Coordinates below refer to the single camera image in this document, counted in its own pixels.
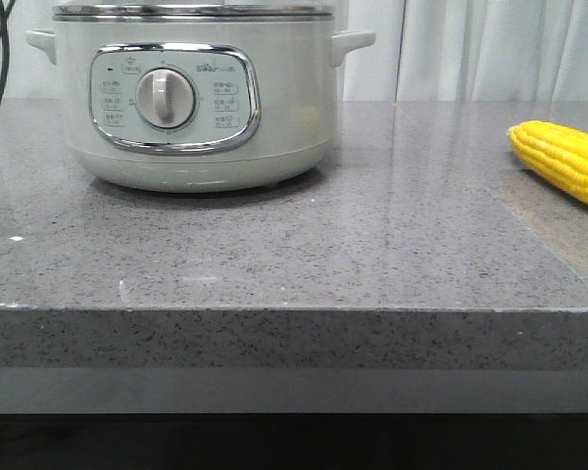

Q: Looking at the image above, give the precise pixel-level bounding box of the pale green electric cooking pot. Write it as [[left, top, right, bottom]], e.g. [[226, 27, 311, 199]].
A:
[[25, 8, 375, 193]]

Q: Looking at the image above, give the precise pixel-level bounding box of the white curtain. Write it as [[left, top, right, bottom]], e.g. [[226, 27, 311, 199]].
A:
[[0, 0, 588, 103]]

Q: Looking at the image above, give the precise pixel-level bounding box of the yellow corn cob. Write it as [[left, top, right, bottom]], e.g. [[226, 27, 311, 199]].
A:
[[507, 120, 588, 206]]

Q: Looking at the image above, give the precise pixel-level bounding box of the glass pot lid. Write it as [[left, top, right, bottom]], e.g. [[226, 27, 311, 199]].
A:
[[52, 1, 335, 23]]

